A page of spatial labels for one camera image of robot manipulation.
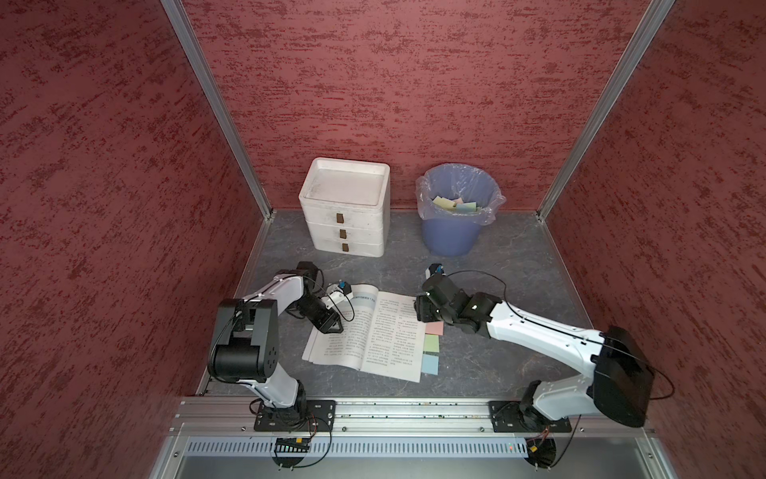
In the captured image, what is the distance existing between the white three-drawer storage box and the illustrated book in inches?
8.1

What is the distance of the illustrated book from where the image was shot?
828 millimetres

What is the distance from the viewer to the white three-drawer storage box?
921 mm
